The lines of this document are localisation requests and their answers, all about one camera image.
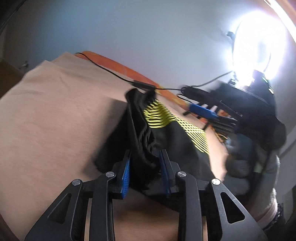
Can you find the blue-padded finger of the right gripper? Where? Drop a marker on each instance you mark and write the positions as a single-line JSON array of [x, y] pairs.
[[204, 97], [221, 124]]

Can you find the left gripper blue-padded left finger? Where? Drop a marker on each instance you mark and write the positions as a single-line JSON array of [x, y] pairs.
[[81, 202]]

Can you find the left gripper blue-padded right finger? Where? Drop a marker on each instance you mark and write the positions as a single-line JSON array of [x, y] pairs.
[[207, 210]]

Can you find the black pants with yellow stripes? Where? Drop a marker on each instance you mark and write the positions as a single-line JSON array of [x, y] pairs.
[[146, 127]]

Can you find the right hand in white glove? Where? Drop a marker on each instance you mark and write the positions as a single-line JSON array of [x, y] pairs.
[[251, 176]]

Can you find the orange patterned bedsheet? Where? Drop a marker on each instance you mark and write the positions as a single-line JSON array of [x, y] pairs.
[[118, 68]]

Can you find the beige blanket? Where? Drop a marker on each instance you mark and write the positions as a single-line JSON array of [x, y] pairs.
[[53, 123]]

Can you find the bright ring light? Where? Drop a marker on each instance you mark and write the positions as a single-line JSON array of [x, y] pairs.
[[259, 43]]

